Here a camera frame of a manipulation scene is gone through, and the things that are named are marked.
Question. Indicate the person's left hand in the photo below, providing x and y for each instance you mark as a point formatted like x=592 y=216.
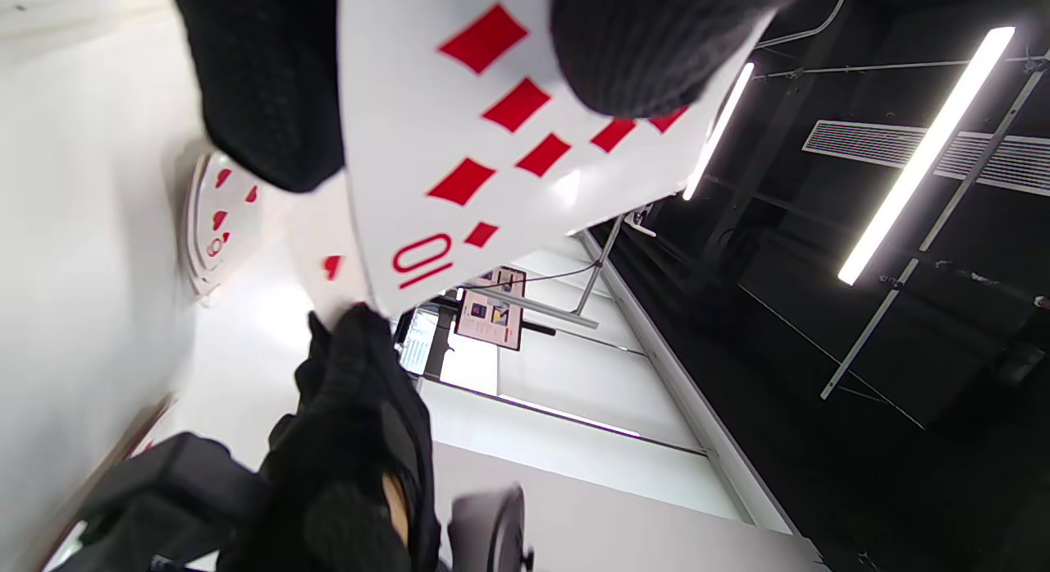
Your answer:
x=262 y=80

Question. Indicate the person's right hand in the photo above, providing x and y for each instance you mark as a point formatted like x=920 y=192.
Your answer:
x=353 y=441

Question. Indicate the ten of diamonds playing card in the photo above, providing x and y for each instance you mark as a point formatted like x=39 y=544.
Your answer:
x=394 y=104

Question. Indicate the three of hearts playing card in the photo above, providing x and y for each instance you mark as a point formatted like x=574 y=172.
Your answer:
x=320 y=227

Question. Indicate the grey white VR controller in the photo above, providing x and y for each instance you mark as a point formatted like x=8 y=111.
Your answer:
x=484 y=531

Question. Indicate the red white poster board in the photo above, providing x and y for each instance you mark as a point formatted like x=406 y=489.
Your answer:
x=492 y=309

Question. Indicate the grey metal stand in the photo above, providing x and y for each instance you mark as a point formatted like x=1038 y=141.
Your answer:
x=541 y=309

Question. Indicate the ceiling light strip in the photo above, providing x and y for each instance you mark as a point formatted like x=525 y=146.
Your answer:
x=923 y=157
x=718 y=133

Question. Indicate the ceiling air vent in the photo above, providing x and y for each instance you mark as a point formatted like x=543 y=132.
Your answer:
x=861 y=141

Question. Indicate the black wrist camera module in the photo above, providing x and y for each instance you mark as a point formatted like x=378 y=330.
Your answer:
x=164 y=490

